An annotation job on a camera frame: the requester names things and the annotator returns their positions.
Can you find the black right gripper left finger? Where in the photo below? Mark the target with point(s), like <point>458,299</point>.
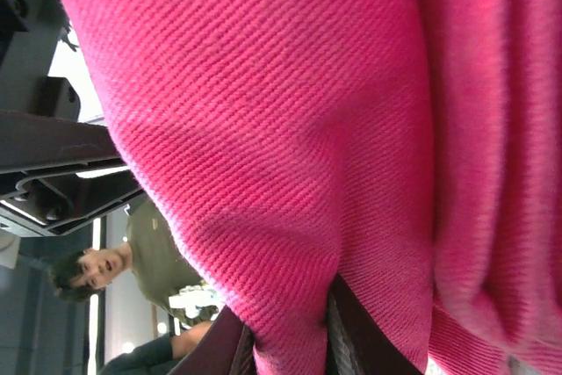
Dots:
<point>219,346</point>

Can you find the person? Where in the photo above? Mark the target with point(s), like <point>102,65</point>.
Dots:
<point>153,355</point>
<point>145,256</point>

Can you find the black mounting bracket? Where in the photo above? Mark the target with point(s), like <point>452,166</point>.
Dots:
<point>30,37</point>

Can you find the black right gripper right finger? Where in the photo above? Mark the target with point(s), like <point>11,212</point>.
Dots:
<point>364,340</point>

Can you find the pink long pants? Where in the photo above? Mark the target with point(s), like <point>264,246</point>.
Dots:
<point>333,129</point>

